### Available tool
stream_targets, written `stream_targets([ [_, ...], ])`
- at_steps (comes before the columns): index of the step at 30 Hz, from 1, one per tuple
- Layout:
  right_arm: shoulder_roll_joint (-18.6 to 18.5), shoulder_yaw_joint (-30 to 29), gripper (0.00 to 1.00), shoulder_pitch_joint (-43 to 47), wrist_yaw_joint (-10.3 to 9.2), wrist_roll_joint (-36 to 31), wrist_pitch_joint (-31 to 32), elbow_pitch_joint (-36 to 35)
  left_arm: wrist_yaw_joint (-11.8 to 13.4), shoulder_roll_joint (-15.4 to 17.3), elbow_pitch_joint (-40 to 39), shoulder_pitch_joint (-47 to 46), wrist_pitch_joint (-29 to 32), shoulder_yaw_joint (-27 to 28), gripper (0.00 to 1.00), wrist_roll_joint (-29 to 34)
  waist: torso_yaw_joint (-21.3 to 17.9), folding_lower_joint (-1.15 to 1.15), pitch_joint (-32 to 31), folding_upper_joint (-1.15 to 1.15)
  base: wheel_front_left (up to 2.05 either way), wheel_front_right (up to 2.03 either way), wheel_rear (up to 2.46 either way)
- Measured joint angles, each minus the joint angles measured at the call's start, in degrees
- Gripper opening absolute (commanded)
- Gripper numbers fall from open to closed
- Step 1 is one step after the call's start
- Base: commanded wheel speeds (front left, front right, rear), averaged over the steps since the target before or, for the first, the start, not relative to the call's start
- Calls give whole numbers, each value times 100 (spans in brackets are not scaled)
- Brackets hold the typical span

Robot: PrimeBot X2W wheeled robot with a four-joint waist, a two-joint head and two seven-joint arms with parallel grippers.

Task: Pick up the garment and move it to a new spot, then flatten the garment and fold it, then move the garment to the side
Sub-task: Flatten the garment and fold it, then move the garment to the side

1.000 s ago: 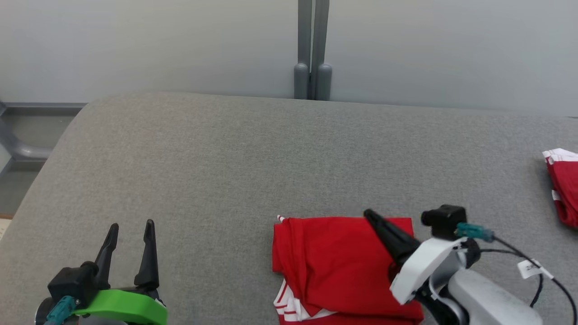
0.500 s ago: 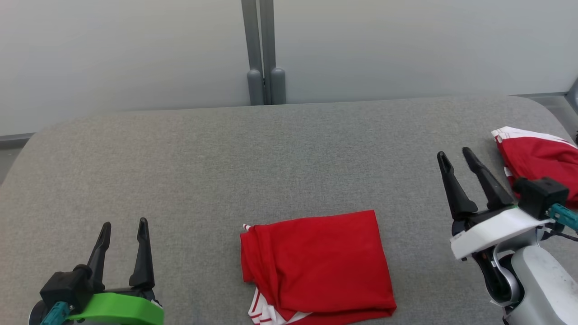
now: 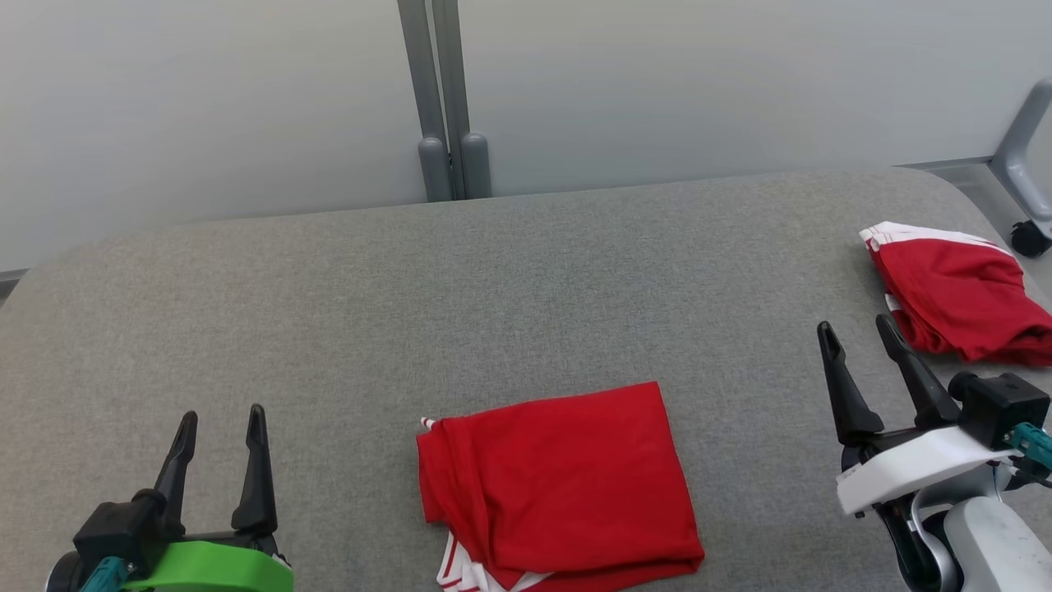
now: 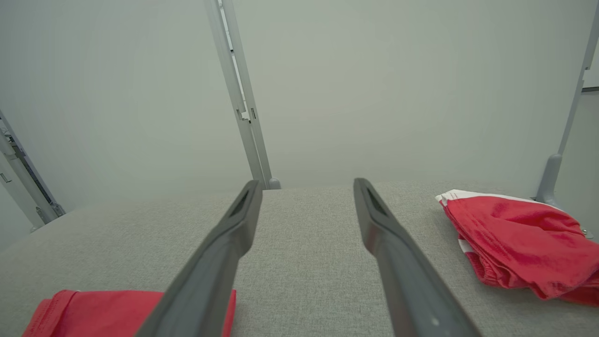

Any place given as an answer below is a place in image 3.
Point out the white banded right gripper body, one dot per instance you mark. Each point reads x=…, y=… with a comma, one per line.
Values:
x=929, y=460

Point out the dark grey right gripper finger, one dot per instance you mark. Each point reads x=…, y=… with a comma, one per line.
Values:
x=925, y=395
x=855, y=411

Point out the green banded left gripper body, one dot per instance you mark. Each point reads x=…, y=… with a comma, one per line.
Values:
x=214, y=571

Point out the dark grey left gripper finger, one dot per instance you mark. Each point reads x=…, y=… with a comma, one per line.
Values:
x=174, y=493
x=256, y=493

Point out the red shorts with white stripes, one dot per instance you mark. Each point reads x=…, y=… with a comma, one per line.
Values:
x=962, y=296

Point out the red Bulls jersey white sleeves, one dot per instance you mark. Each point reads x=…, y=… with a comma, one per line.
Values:
x=559, y=477

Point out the black castor wheel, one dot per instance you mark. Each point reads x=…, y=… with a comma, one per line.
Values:
x=1029, y=238

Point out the grey partition leg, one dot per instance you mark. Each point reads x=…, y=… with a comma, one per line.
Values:
x=1009, y=160

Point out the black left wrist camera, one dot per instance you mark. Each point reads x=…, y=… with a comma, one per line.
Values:
x=115, y=526

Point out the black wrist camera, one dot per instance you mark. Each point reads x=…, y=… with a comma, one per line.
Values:
x=998, y=407
x=115, y=526

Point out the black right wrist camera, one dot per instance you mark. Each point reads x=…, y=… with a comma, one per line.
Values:
x=998, y=407

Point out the grey partition post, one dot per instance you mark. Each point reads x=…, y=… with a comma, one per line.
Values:
x=436, y=173
x=475, y=168

